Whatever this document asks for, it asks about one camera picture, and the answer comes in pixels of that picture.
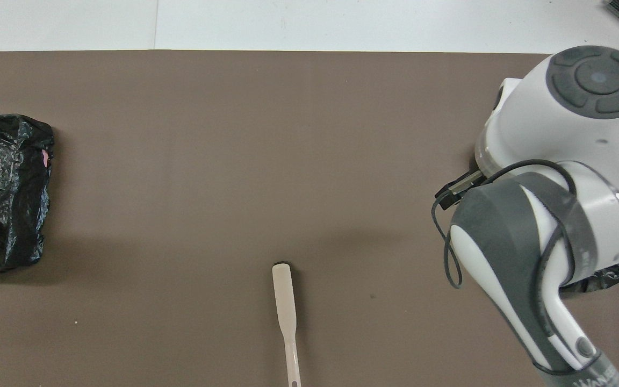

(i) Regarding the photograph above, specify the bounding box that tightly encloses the beige hand brush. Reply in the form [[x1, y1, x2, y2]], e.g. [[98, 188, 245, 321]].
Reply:
[[272, 262, 303, 387]]

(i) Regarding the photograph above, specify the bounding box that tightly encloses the black bag lined bin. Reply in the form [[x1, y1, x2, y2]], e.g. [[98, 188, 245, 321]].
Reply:
[[0, 114, 55, 276], [559, 254, 619, 293]]

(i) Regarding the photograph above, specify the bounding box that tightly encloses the brown table mat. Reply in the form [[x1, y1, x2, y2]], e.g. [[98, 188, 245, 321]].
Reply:
[[0, 50, 619, 387]]

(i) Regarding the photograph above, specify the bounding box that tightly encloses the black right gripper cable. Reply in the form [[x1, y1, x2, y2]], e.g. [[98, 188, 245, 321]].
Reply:
[[431, 159, 580, 345]]

